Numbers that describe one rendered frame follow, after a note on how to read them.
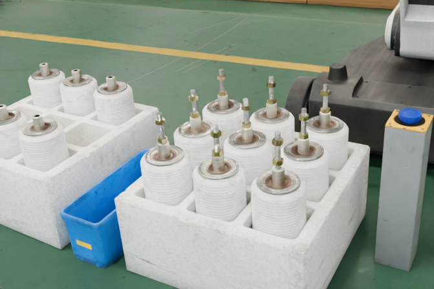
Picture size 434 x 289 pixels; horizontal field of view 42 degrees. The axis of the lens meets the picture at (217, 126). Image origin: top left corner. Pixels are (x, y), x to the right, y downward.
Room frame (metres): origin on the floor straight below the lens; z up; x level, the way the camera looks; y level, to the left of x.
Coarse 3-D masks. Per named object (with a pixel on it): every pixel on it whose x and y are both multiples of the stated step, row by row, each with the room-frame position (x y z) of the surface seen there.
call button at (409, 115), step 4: (404, 108) 0.91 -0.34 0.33; (408, 108) 0.91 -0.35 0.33; (412, 108) 0.90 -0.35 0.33; (400, 112) 0.89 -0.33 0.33; (404, 112) 0.89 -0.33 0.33; (408, 112) 0.89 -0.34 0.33; (412, 112) 0.89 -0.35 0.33; (416, 112) 0.89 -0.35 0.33; (420, 112) 0.89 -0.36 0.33; (400, 116) 0.88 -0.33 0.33; (404, 116) 0.88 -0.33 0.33; (408, 116) 0.88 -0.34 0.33; (412, 116) 0.87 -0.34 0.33; (416, 116) 0.87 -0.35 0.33; (420, 116) 0.88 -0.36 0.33; (404, 120) 0.88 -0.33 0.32; (408, 120) 0.87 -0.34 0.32; (412, 120) 0.87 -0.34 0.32; (416, 120) 0.87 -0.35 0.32
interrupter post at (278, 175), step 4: (272, 168) 0.81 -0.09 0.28; (284, 168) 0.81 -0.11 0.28; (272, 172) 0.81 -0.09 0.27; (276, 172) 0.80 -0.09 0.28; (280, 172) 0.80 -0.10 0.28; (284, 172) 0.81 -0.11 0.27; (272, 176) 0.81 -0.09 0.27; (276, 176) 0.80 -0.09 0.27; (280, 176) 0.80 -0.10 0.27; (284, 176) 0.81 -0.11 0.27; (272, 180) 0.81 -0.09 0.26; (276, 180) 0.80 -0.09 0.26; (280, 180) 0.80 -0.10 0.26; (284, 180) 0.81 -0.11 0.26; (276, 184) 0.80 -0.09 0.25; (280, 184) 0.80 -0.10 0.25
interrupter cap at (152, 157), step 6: (150, 150) 0.95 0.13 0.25; (156, 150) 0.95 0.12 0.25; (174, 150) 0.95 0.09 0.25; (180, 150) 0.95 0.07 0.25; (150, 156) 0.93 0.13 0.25; (156, 156) 0.94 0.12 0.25; (174, 156) 0.93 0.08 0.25; (180, 156) 0.92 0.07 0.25; (150, 162) 0.91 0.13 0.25; (156, 162) 0.91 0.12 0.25; (162, 162) 0.91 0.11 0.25; (168, 162) 0.91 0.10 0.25; (174, 162) 0.90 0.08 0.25
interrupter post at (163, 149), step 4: (160, 144) 0.93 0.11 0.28; (164, 144) 0.93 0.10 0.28; (168, 144) 0.93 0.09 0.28; (160, 148) 0.93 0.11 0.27; (164, 148) 0.92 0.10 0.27; (168, 148) 0.93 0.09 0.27; (160, 152) 0.93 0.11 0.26; (164, 152) 0.92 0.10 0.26; (168, 152) 0.93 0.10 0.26; (160, 156) 0.93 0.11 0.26; (164, 156) 0.92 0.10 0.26; (168, 156) 0.93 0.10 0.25
